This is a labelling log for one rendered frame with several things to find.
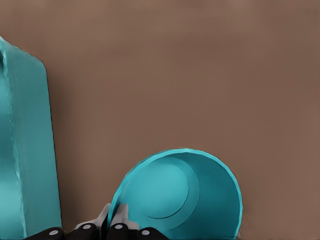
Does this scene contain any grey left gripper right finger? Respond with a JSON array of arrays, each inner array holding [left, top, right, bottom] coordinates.
[[107, 203, 167, 240]]

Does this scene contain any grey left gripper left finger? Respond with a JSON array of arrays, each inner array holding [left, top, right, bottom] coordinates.
[[28, 203, 111, 240]]

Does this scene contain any teal cup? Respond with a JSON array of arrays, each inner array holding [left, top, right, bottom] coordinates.
[[106, 148, 244, 240]]

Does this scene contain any teal box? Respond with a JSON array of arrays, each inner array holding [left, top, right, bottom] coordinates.
[[0, 36, 63, 240]]

